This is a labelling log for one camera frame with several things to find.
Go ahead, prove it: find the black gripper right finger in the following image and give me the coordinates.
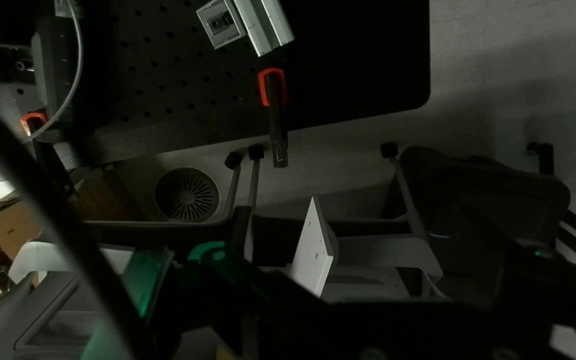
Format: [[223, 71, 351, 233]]
[[449, 203, 523, 314]]

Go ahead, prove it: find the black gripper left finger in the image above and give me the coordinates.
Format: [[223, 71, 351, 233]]
[[226, 205, 254, 264]]

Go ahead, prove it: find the office chair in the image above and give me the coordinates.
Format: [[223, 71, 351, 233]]
[[377, 140, 574, 282]]

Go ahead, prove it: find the grey unit with round grille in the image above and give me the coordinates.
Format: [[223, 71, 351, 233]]
[[75, 151, 240, 228]]

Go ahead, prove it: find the black perforated breadboard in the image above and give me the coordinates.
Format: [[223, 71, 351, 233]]
[[74, 0, 432, 152]]

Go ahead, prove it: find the brown cardboard box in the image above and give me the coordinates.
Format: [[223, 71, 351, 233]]
[[0, 199, 44, 262]]

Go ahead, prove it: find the small orange clamp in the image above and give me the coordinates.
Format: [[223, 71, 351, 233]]
[[17, 111, 51, 140]]

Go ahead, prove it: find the orange clamp black handle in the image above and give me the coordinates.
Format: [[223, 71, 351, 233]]
[[255, 66, 292, 171]]

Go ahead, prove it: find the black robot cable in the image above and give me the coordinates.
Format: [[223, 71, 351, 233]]
[[0, 84, 166, 360]]

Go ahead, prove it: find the aluminium extrusion rail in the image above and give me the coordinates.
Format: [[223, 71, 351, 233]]
[[195, 0, 295, 59]]

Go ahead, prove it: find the light grey cable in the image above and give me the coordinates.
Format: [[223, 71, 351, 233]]
[[29, 0, 85, 144]]

